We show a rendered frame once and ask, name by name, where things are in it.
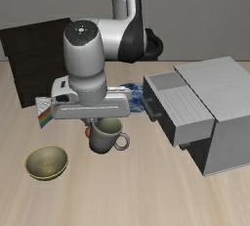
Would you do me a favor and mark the grey-green mug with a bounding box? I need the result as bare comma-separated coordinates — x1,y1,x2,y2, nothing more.
88,116,131,155

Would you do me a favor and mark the grey cabinet drawer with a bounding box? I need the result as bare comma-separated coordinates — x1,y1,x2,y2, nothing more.
142,70,217,148

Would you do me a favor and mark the grey cabinet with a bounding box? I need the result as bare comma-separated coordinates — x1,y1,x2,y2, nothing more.
174,56,250,177

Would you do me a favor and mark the blue patterned plate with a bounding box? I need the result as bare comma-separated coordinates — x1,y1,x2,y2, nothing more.
119,82,146,115

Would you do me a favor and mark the rainbow cake wedge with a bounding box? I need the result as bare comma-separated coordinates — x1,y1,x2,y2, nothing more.
34,96,54,130

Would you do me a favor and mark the olive green bowl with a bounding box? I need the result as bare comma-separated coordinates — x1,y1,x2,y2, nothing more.
24,144,69,182

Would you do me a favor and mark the dark slatted rack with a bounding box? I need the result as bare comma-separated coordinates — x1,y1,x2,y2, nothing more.
0,17,74,109

